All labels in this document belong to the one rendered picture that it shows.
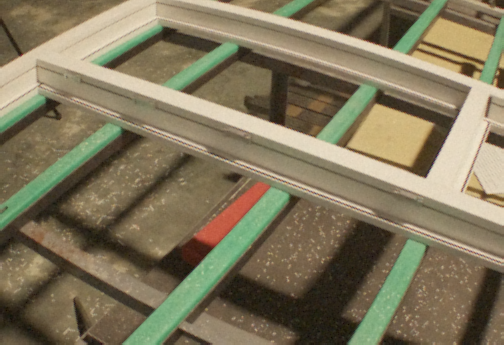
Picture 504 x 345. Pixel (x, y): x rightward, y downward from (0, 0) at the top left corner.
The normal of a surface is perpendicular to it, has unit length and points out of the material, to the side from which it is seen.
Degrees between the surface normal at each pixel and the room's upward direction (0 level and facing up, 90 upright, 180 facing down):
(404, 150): 0
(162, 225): 0
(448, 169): 0
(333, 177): 90
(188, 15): 90
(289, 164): 90
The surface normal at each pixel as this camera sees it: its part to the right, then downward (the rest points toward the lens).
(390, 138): 0.04, -0.83
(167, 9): -0.52, 0.47
